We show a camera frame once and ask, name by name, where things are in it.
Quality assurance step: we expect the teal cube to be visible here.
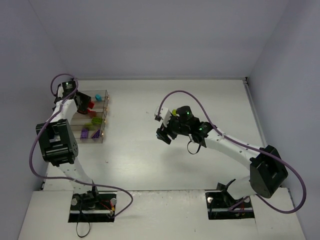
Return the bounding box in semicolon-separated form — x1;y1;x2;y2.
95;94;102;102

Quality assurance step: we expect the green 2x4 brick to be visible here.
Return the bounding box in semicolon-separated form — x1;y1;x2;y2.
91;117;104;125

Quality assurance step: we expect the green curved brick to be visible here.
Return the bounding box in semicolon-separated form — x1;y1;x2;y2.
83;122;96;131

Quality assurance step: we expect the purple sloped 2x4 brick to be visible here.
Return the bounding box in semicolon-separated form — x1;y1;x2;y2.
80;128;89;140

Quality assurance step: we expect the purple half-round brick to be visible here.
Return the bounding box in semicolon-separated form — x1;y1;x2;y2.
90;129;101;140

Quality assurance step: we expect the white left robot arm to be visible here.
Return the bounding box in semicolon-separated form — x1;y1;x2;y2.
36;78;99;204

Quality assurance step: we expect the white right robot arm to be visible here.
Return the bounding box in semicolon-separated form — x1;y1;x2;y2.
154;106;288;200

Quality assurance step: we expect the clear acrylic sorting container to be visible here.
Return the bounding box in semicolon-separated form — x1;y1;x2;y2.
70;89;110;144

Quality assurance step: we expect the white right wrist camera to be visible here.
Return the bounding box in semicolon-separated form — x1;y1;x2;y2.
154;106;171;127

